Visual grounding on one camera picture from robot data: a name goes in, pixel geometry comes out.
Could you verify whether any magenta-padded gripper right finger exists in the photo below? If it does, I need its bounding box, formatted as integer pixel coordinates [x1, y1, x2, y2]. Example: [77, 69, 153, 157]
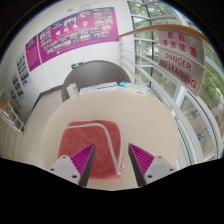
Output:
[127, 142, 177, 188]

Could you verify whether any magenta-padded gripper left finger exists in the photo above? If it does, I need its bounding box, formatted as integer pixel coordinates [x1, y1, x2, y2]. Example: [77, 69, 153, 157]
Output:
[46, 143, 97, 188]

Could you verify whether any coral pink towel white trim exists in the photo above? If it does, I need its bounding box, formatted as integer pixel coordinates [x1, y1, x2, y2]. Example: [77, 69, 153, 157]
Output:
[57, 119, 125, 180]

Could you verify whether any small upright white box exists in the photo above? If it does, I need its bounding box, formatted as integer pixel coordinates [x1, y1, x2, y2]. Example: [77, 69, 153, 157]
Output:
[66, 83, 80, 100]

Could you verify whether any flat white blue box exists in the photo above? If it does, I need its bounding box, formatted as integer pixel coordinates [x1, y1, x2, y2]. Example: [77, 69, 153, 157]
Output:
[116, 80, 149, 97]

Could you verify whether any white stair railing wooden handrail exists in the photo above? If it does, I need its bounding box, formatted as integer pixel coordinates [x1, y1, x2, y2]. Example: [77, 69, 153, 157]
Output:
[0, 98, 26, 133]

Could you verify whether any grey round shell chair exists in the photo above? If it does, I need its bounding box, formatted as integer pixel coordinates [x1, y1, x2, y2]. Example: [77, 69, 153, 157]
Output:
[60, 59, 133, 103]

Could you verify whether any green exit sign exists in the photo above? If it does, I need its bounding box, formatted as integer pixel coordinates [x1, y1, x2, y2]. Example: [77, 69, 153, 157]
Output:
[70, 61, 85, 70]

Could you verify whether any red-lettered warning sign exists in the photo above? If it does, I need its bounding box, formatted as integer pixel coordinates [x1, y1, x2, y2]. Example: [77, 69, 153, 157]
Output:
[157, 29, 206, 98]

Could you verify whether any narrow magenta text poster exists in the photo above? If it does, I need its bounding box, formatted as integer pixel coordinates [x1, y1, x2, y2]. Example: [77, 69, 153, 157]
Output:
[24, 34, 43, 73]

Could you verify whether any large magenta photo poster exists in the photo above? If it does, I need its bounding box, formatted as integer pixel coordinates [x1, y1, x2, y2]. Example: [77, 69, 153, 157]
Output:
[36, 6, 120, 64]

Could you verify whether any white photo wall poster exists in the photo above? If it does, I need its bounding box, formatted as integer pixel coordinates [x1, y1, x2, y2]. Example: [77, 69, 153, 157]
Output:
[9, 71, 26, 101]
[15, 50, 33, 88]

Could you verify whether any white-framed glass window wall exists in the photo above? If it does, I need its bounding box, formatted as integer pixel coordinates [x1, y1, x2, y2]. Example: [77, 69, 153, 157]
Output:
[126, 0, 224, 161]

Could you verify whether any white wall emergency light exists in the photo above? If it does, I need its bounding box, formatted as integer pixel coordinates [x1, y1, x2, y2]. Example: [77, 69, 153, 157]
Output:
[78, 3, 92, 11]

